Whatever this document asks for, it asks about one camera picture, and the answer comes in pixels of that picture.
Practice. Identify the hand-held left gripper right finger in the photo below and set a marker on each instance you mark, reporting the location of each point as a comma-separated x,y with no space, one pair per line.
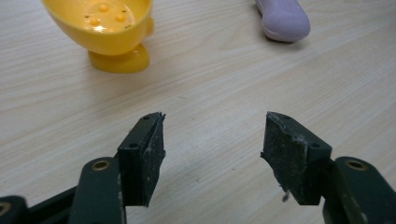
292,158

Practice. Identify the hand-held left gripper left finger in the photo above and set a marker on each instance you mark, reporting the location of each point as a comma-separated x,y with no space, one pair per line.
141,161

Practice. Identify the yellow plastic egg cup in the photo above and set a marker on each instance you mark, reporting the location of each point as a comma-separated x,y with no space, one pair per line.
106,34

